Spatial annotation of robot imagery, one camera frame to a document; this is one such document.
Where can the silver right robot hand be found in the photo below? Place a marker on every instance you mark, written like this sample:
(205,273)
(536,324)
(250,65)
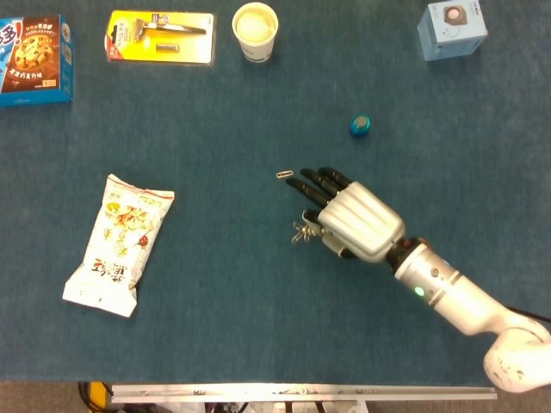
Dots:
(361,223)

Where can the silver magnet bar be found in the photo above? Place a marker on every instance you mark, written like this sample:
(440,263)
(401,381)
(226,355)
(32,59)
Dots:
(317,231)

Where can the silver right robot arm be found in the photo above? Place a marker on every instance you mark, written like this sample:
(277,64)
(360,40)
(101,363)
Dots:
(465,301)

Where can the teal table cloth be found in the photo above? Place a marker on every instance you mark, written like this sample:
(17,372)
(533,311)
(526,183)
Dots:
(215,335)

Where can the light blue cardboard box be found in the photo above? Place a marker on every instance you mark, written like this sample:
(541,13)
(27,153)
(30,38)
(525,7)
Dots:
(450,38)

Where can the white paper cup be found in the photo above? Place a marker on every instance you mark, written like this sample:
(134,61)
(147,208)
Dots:
(255,28)

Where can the white snack bag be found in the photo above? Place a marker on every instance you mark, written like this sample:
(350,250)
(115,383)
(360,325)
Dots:
(116,249)

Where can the yellow razor blister pack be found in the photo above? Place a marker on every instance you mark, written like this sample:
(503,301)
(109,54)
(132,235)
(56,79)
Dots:
(189,45)

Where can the yellow object under table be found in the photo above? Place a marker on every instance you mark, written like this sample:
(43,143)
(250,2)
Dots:
(98,392)

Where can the blue chocolate cookie box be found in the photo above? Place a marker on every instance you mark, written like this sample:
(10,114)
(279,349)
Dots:
(30,60)

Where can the aluminium rail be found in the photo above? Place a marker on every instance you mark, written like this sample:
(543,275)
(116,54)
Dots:
(301,392)

